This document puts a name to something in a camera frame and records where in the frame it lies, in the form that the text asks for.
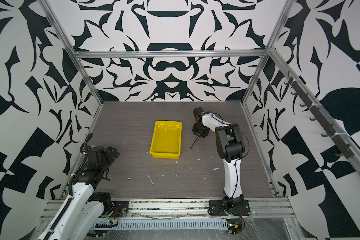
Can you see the aluminium frame rail front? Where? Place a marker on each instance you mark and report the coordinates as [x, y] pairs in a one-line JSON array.
[[173, 209]]

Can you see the small electronics board with wires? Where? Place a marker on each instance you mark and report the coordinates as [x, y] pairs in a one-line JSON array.
[[235, 226]]

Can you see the yellow plastic bin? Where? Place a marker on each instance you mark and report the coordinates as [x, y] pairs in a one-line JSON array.
[[166, 141]]

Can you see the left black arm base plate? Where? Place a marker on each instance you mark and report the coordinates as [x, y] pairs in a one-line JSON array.
[[114, 207]]

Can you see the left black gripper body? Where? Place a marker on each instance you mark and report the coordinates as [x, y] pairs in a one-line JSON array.
[[108, 158]]

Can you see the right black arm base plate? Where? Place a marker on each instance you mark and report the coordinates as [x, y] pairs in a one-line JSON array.
[[229, 207]]

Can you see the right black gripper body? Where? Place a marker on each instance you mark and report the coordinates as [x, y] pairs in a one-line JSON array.
[[200, 131]]

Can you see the white slotted cable duct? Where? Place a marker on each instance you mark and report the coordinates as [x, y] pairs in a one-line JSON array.
[[164, 224]]

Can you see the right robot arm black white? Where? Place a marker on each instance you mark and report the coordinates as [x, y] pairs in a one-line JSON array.
[[231, 149]]

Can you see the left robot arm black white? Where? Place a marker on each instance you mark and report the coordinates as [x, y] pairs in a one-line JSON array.
[[85, 212]]

